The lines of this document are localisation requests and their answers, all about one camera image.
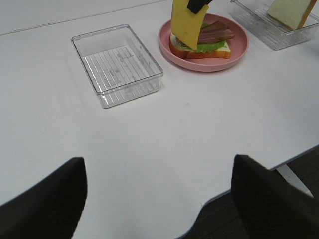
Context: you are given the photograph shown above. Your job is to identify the clear plastic tray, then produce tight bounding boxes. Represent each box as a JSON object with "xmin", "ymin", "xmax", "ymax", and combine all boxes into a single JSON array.
[
  {"xmin": 229, "ymin": 0, "xmax": 319, "ymax": 50},
  {"xmin": 71, "ymin": 24, "xmax": 163, "ymax": 109}
]

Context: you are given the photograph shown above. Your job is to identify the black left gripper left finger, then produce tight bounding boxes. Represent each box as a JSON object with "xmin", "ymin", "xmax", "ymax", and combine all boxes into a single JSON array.
[{"xmin": 0, "ymin": 157, "xmax": 88, "ymax": 239}]

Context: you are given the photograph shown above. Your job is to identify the yellow cheese slice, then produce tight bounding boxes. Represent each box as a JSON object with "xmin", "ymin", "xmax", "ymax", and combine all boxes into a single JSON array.
[{"xmin": 171, "ymin": 0, "xmax": 209, "ymax": 50}]

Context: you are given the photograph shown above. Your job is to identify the bread slice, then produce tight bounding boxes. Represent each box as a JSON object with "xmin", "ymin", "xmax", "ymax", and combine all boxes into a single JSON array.
[
  {"xmin": 267, "ymin": 0, "xmax": 317, "ymax": 30},
  {"xmin": 169, "ymin": 39, "xmax": 231, "ymax": 59}
]

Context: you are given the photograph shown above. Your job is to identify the green lettuce leaf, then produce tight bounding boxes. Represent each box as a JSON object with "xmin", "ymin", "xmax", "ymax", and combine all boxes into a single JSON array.
[{"xmin": 170, "ymin": 22, "xmax": 227, "ymax": 53}]

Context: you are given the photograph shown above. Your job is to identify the clear right plastic tray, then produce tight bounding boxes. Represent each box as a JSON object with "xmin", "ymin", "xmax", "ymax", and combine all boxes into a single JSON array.
[{"xmin": 229, "ymin": 0, "xmax": 319, "ymax": 50}]

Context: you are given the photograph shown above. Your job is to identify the white table leg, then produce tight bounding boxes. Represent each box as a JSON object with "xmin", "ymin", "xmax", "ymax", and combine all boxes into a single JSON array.
[{"xmin": 276, "ymin": 164, "xmax": 314, "ymax": 198}]

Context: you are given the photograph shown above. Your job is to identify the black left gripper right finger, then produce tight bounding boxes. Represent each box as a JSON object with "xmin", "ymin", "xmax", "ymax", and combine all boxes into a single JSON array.
[{"xmin": 231, "ymin": 155, "xmax": 319, "ymax": 239}]

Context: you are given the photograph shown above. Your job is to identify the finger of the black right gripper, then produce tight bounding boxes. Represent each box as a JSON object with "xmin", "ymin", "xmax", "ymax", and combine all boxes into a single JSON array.
[{"xmin": 187, "ymin": 0, "xmax": 212, "ymax": 13}]

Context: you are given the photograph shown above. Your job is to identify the pink round plate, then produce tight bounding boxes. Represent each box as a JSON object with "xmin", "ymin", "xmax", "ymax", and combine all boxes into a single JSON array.
[{"xmin": 158, "ymin": 13, "xmax": 249, "ymax": 72}]

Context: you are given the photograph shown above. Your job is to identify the red bacon strip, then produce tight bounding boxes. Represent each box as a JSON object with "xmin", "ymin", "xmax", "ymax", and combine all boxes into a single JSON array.
[{"xmin": 200, "ymin": 21, "xmax": 229, "ymax": 33}]

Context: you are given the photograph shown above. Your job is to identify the brown bacon strip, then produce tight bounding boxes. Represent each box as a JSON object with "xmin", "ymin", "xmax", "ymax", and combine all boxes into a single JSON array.
[{"xmin": 197, "ymin": 29, "xmax": 235, "ymax": 44}]

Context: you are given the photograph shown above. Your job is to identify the clear left plastic tray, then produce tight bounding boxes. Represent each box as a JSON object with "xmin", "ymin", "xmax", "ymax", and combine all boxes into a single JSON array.
[{"xmin": 71, "ymin": 24, "xmax": 163, "ymax": 109}]

